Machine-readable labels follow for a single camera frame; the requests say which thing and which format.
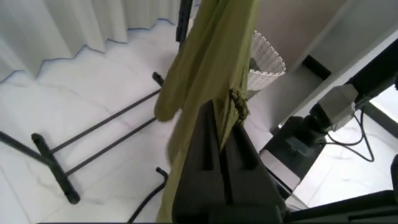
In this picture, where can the white curtain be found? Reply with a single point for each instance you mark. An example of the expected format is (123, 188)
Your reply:
(46, 31)

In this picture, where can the black clothes rack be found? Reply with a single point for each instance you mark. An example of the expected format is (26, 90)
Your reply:
(56, 168)

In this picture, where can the white laundry basket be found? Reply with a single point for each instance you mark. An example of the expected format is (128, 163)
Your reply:
(267, 59)

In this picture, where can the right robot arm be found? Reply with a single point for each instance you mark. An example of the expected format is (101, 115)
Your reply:
(337, 105)

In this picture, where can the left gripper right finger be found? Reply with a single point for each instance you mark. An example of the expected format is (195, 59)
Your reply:
(255, 193)

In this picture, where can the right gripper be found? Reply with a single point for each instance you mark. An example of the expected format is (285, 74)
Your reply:
(292, 137)

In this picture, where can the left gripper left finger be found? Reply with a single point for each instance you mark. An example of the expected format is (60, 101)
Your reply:
(199, 186)

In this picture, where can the green long-sleeved shirt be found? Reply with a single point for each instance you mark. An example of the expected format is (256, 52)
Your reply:
(211, 46)

